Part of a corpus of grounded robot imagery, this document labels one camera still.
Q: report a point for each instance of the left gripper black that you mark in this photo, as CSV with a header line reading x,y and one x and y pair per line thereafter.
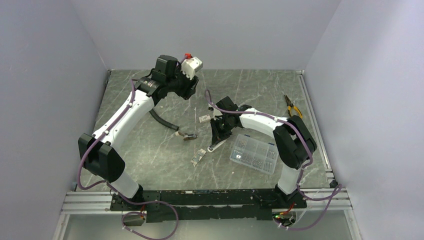
x,y
190,84

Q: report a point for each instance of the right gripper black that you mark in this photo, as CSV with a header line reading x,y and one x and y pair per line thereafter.
x,y
217,135

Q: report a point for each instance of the white staple box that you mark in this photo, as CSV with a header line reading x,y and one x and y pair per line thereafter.
x,y
205,118

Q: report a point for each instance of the white staple box tray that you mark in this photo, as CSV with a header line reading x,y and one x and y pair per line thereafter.
x,y
197,157

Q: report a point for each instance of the brown stapler base part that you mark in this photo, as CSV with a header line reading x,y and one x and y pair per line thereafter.
x,y
186,136

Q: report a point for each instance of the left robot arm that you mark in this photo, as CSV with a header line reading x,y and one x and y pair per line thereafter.
x,y
100,161

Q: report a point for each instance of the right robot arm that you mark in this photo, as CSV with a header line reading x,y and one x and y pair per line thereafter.
x,y
293,141

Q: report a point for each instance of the clear plastic screw organizer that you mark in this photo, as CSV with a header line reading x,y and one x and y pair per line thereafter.
x,y
254,154

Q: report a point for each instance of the orange handled pliers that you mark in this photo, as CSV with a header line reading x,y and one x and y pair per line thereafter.
x,y
292,109

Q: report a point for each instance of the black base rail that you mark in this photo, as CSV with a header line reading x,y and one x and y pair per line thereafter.
x,y
168,205

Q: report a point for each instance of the aluminium frame rail front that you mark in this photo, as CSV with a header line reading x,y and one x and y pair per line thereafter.
x,y
105,202

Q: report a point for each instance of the aluminium frame rail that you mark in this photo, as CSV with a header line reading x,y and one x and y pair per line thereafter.
x,y
105,202
319,174

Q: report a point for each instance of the aluminium frame rail right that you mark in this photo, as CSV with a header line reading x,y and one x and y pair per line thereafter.
x,y
319,174

